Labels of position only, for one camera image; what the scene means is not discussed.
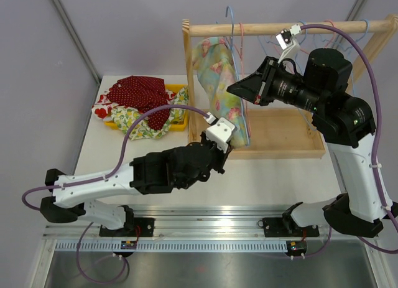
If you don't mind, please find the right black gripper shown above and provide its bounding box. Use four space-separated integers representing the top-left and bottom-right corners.
228 57 326 114

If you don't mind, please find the blue wire hanger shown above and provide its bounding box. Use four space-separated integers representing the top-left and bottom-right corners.
223 6 251 146
338 19 371 52
257 21 308 71

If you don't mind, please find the pastel floral garment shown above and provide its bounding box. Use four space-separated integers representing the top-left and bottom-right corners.
192 37 250 149

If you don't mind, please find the red polka dot garment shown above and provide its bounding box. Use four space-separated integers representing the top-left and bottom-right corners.
106 76 169 124

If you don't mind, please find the pink wire hanger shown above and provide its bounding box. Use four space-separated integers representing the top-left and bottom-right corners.
234 22 245 65
313 19 338 49

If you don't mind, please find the lemon print skirt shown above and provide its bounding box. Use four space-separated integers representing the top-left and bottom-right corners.
111 90 189 140

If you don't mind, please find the red poppy print garment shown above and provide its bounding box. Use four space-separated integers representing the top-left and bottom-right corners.
91 91 118 122

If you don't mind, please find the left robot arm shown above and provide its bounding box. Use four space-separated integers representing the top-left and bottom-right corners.
39 128 232 236

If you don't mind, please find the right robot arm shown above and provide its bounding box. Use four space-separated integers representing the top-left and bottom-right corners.
228 48 397 238

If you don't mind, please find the yellow plastic tray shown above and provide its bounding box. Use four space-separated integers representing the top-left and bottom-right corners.
104 84 188 132

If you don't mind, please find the wooden clothes rack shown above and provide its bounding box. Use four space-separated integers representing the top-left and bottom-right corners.
182 14 397 160

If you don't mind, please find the aluminium rail frame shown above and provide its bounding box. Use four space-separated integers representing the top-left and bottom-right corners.
30 126 383 288

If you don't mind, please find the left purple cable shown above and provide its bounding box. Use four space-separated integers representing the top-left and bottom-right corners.
22 105 212 211

